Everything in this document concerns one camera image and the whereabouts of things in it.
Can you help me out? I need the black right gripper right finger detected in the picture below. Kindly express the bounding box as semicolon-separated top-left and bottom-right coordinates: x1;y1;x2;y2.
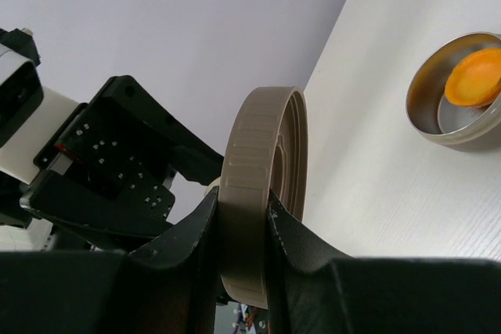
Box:
265;195;500;333

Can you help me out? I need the beige metal container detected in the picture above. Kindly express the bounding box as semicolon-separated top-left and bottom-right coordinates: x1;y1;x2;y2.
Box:
405;32;500;153

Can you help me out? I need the beige round lid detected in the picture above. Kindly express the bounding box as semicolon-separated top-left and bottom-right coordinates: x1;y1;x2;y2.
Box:
218;87;308;308

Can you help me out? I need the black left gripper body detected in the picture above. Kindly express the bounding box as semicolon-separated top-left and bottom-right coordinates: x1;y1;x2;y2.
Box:
20;76;223;250

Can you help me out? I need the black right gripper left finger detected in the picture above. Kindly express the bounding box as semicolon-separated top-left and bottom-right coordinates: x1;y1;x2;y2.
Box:
1;189;219;333

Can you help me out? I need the orange round food piece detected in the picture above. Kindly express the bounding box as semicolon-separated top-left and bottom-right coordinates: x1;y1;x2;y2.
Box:
444;48;500;107

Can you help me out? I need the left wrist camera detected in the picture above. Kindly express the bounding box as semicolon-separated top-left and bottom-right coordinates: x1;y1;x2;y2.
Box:
1;29;78;184

